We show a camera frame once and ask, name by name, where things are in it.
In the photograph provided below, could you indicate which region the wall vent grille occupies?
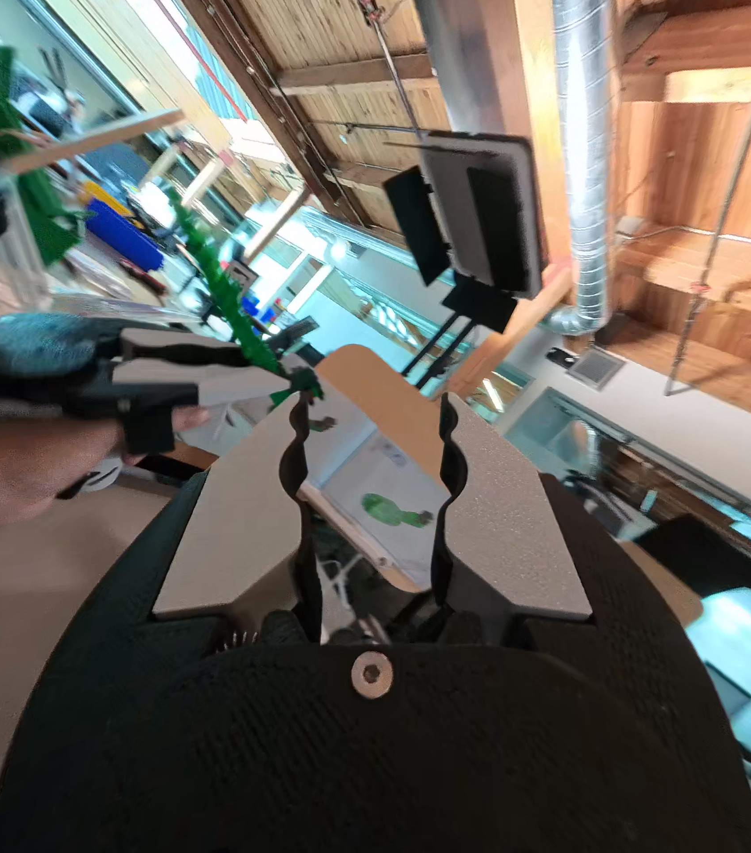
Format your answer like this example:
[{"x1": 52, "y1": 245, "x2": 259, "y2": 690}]
[{"x1": 565, "y1": 347, "x2": 626, "y2": 391}]

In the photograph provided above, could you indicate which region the green brick crocodile model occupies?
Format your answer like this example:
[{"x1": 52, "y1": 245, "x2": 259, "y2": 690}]
[{"x1": 172, "y1": 193, "x2": 324, "y2": 409}]

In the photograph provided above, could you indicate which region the grey desk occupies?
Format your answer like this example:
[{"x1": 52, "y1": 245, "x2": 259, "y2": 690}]
[{"x1": 0, "y1": 460, "x2": 216, "y2": 853}]

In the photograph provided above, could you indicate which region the person's left hand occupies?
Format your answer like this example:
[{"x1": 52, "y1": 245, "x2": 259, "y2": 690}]
[{"x1": 0, "y1": 407, "x2": 211, "y2": 529}]

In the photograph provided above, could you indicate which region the wide grey duct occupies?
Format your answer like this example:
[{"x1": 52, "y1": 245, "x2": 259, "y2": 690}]
[{"x1": 414, "y1": 0, "x2": 508, "y2": 137}]

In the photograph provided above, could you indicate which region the black panel light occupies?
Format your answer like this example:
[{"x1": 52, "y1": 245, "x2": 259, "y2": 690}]
[{"x1": 382, "y1": 130, "x2": 544, "y2": 335}]

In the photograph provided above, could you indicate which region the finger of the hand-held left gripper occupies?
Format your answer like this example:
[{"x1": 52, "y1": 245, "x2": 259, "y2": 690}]
[
  {"x1": 112, "y1": 358, "x2": 303, "y2": 409},
  {"x1": 120, "y1": 329, "x2": 264, "y2": 369}
]

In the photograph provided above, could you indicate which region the black light stand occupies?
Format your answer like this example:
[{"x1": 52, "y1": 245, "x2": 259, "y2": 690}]
[{"x1": 405, "y1": 313, "x2": 483, "y2": 394}]

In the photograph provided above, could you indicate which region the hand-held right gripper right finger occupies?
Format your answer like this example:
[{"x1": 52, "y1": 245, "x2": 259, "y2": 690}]
[{"x1": 429, "y1": 392, "x2": 594, "y2": 642}]

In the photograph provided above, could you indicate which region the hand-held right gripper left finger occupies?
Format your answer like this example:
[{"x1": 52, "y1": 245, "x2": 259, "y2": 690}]
[{"x1": 152, "y1": 392, "x2": 323, "y2": 643}]

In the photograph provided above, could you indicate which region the blue storage bin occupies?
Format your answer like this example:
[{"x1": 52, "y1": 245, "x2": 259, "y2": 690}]
[{"x1": 84, "y1": 199, "x2": 166, "y2": 271}]

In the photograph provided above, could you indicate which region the silver ventilation duct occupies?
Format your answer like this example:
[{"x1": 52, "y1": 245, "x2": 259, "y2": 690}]
[{"x1": 539, "y1": 0, "x2": 618, "y2": 336}]

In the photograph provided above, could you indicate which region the tan instruction board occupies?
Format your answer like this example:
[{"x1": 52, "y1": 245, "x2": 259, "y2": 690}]
[{"x1": 296, "y1": 343, "x2": 456, "y2": 595}]

